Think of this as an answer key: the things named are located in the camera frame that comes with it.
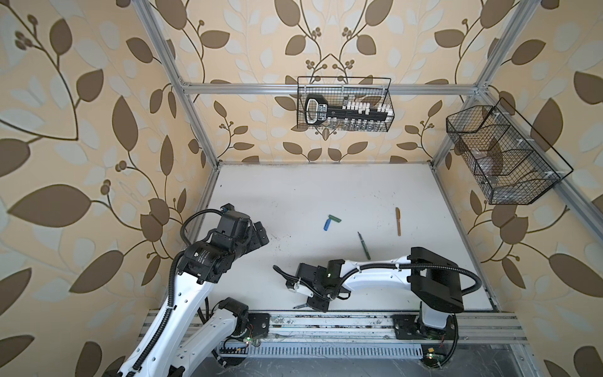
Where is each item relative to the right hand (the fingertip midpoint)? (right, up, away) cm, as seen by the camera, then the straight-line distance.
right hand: (313, 301), depth 79 cm
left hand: (-18, +25, -8) cm, 31 cm away
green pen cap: (+9, +26, +20) cm, 34 cm away
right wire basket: (+63, +46, -7) cm, 78 cm away
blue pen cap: (+6, +24, +20) cm, 31 cm away
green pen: (+21, +13, +10) cm, 27 cm away
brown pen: (+37, +29, +23) cm, 52 cm away
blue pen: (-4, -1, -2) cm, 5 cm away
